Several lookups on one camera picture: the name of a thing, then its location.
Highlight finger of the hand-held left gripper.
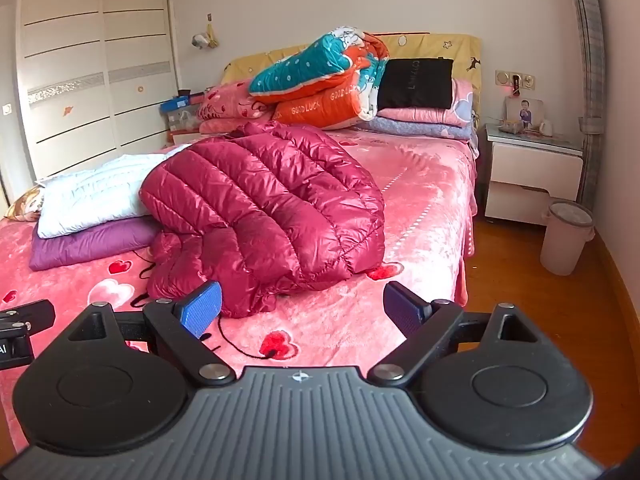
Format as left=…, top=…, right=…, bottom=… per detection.
left=0, top=300, right=56, bottom=333

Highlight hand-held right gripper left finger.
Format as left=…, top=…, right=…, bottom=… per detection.
left=67, top=280, right=237, bottom=387

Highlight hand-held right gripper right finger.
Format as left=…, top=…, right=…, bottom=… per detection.
left=367, top=281, right=541, bottom=388

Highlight red down jacket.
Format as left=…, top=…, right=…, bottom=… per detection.
left=139, top=121, right=387, bottom=318

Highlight bed with pink cover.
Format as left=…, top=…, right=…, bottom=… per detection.
left=0, top=125, right=478, bottom=461

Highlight purple folded jacket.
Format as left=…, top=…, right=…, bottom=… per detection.
left=29, top=215, right=166, bottom=272

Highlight printed golden pillow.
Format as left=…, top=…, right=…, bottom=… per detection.
left=5, top=185, right=46, bottom=222

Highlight light blue down jacket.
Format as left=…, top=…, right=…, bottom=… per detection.
left=37, top=144, right=193, bottom=239

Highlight pink trash bin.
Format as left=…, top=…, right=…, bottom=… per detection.
left=540, top=201, right=596, bottom=277

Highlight lavender folded blanket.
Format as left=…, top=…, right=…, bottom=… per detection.
left=357, top=116, right=476, bottom=141

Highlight white nightstand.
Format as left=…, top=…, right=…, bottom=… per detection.
left=482, top=125, right=586, bottom=226

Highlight clear storage box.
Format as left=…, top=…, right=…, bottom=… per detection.
left=167, top=107, right=203, bottom=133

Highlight blue box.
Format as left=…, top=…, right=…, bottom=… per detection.
left=160, top=97, right=201, bottom=116

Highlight pink folded quilt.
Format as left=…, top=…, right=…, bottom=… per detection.
left=196, top=80, right=281, bottom=135

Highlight pink and blue folded blankets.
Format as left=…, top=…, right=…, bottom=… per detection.
left=377, top=78, right=475, bottom=128

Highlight teal and orange quilt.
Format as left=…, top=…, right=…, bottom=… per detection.
left=248, top=25, right=391, bottom=130

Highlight black cushion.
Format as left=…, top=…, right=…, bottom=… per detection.
left=376, top=58, right=455, bottom=111

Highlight white sliding wardrobe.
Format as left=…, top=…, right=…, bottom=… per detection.
left=14, top=0, right=180, bottom=186

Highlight yellow headboard cover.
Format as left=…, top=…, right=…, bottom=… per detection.
left=221, top=32, right=482, bottom=121

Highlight plaid curtain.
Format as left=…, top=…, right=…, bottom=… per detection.
left=565, top=0, right=608, bottom=216

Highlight photo frame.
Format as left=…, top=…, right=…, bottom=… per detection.
left=505, top=96, right=543, bottom=133

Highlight wall socket panel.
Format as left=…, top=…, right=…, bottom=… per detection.
left=495, top=70, right=536, bottom=88

